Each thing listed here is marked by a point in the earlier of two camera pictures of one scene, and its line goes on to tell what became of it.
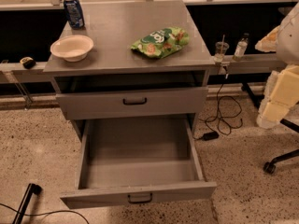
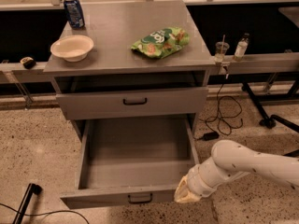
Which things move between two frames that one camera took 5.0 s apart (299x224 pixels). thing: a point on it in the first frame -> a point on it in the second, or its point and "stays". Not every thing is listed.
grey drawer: [124, 161] stays
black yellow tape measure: [28, 63] stays
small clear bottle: [241, 48] stays
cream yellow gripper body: [289, 39] -> [195, 181]
